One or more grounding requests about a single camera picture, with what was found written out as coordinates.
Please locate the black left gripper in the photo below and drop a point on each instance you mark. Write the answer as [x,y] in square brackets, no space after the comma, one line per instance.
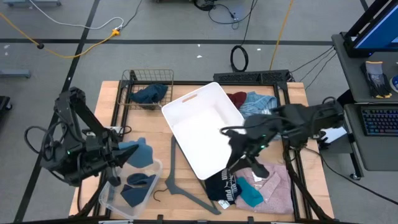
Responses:
[99,152]

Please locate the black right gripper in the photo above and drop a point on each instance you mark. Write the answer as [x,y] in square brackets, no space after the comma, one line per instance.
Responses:
[245,144]

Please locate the bright teal sock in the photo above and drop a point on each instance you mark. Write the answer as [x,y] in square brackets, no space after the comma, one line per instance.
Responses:
[248,193]

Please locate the black Puma garment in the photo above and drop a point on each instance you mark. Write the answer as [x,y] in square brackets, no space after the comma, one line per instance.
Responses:
[222,186]

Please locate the pink collared shirt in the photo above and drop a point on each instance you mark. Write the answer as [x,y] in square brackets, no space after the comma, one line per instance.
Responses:
[276,193]

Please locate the dark slate blue cloth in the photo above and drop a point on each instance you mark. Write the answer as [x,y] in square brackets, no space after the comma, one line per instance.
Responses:
[136,194]

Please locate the blue striped shirt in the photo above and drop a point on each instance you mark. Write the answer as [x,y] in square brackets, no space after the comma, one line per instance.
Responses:
[258,104]

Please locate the dark teal cloth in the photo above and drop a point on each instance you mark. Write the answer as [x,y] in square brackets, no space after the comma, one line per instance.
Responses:
[149,95]

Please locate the maroon cloth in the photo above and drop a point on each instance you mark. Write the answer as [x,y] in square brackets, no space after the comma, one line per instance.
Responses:
[237,98]

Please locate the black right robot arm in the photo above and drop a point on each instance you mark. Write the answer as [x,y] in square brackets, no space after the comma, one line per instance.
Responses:
[311,119]

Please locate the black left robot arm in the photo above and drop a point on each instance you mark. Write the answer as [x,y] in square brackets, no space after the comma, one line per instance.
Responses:
[77,109]

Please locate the clear plastic bin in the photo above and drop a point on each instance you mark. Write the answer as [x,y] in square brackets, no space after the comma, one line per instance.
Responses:
[113,199]

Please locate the grey clothes hanger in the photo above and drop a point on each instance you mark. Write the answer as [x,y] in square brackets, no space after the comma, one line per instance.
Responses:
[173,183]

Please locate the white plastic basket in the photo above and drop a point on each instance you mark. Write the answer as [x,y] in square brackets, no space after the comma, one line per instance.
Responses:
[199,137]

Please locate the white flat box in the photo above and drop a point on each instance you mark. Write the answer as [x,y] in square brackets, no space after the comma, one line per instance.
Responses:
[335,135]

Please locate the grey metal floor foot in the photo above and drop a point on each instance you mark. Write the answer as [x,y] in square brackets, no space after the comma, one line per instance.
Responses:
[31,3]
[15,74]

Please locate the black backlit keyboard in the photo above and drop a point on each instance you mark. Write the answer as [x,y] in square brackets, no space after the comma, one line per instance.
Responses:
[381,119]

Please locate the grey computer desk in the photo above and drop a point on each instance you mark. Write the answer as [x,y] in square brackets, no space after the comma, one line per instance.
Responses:
[351,71]

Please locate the black round floor puck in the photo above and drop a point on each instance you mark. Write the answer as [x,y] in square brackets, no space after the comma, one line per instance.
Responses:
[39,46]

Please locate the grey black work gloves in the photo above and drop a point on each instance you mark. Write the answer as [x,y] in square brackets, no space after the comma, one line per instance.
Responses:
[376,79]

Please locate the computer monitor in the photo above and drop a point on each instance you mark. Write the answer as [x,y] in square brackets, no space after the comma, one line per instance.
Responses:
[379,31]

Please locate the black metal table frame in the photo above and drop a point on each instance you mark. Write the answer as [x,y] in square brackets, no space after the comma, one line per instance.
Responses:
[186,83]

